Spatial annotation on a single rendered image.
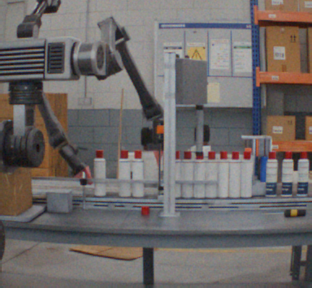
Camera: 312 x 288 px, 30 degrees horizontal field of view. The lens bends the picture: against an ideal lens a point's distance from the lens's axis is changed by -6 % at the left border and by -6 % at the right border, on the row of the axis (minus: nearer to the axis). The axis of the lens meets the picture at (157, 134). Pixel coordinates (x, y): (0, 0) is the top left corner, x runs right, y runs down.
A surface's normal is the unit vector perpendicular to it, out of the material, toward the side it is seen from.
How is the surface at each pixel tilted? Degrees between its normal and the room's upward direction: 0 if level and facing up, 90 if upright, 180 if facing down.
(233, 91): 90
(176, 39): 90
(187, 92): 90
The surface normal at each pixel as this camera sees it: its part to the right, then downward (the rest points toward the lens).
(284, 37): -0.21, 0.04
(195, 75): 0.77, 0.04
